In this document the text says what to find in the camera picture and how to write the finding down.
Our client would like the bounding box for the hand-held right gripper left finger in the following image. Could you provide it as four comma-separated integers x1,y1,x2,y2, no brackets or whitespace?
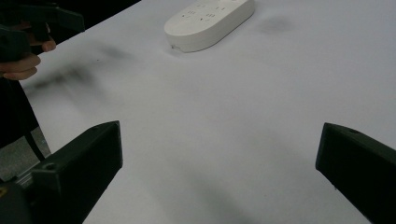
30,120,123,224

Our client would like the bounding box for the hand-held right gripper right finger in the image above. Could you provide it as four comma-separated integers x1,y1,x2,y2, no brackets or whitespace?
315,122,396,224

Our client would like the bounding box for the white power strip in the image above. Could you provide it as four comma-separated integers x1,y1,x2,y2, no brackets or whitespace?
163,0,256,53

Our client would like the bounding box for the black cable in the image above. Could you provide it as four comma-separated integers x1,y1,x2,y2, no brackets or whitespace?
23,132,47,162

